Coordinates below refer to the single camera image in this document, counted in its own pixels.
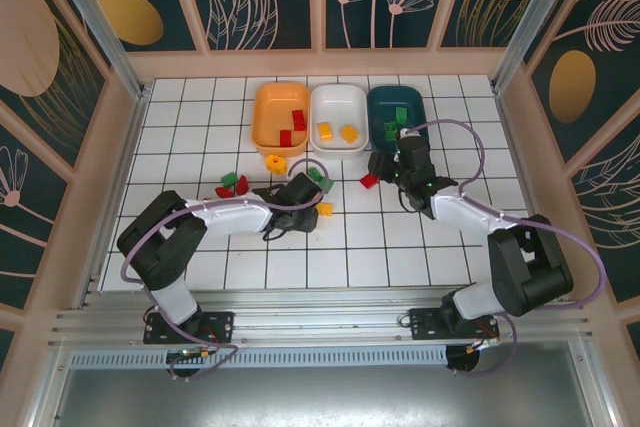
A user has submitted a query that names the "teal plastic bin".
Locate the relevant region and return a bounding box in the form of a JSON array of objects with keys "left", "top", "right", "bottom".
[{"left": 366, "top": 85, "right": 431, "bottom": 154}]

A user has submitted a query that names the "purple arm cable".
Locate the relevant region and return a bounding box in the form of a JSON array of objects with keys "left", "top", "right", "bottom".
[
  {"left": 121, "top": 158, "right": 335, "bottom": 381},
  {"left": 399, "top": 118, "right": 607, "bottom": 378}
]

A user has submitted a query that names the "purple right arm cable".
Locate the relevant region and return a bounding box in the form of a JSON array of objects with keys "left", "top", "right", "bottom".
[{"left": 399, "top": 118, "right": 607, "bottom": 378}]

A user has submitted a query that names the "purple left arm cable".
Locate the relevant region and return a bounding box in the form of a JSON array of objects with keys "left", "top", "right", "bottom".
[{"left": 121, "top": 158, "right": 335, "bottom": 381}]

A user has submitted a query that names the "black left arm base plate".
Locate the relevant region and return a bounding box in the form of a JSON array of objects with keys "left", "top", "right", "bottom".
[{"left": 143, "top": 310, "right": 236, "bottom": 346}]

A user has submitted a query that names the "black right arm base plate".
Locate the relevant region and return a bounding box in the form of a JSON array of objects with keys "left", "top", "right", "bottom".
[{"left": 408, "top": 306, "right": 501, "bottom": 343}]

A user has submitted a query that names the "slotted grey cable duct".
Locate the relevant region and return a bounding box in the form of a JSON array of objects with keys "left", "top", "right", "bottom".
[{"left": 67, "top": 348, "right": 449, "bottom": 369}]

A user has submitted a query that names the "aluminium mounting rail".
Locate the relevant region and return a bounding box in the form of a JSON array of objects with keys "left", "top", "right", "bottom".
[{"left": 47, "top": 289, "right": 596, "bottom": 348}]

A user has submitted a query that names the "grey metal sheet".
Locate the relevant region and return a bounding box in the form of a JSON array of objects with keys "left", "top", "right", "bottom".
[{"left": 24, "top": 341, "right": 621, "bottom": 427}]

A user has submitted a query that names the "aluminium frame post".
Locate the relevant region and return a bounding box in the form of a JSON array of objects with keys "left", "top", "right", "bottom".
[
  {"left": 491, "top": 0, "right": 587, "bottom": 94},
  {"left": 49, "top": 0, "right": 152, "bottom": 101}
]

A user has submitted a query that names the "white plastic bin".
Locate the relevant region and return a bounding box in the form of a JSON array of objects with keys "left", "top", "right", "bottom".
[{"left": 308, "top": 84, "right": 371, "bottom": 162}]

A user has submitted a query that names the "orange plastic bin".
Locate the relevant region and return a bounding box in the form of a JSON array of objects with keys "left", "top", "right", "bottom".
[{"left": 249, "top": 81, "right": 312, "bottom": 158}]

